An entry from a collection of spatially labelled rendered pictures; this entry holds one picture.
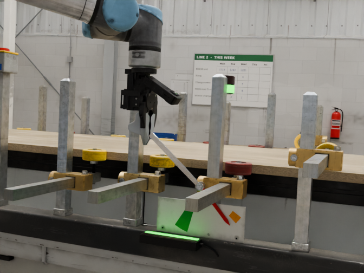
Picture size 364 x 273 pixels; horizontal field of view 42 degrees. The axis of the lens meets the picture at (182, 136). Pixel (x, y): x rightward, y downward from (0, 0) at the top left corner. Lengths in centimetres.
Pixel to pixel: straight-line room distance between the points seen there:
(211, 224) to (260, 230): 25
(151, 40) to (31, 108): 880
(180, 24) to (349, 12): 292
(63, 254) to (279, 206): 71
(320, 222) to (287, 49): 713
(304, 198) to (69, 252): 77
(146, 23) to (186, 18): 764
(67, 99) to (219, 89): 49
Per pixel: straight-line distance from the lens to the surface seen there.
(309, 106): 128
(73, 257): 162
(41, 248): 169
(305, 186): 129
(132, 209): 145
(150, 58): 131
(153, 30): 132
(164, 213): 140
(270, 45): 858
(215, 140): 133
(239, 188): 132
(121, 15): 115
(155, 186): 140
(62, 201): 158
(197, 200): 106
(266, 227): 155
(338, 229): 153
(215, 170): 134
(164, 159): 149
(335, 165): 127
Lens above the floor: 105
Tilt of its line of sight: 3 degrees down
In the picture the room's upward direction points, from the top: 3 degrees clockwise
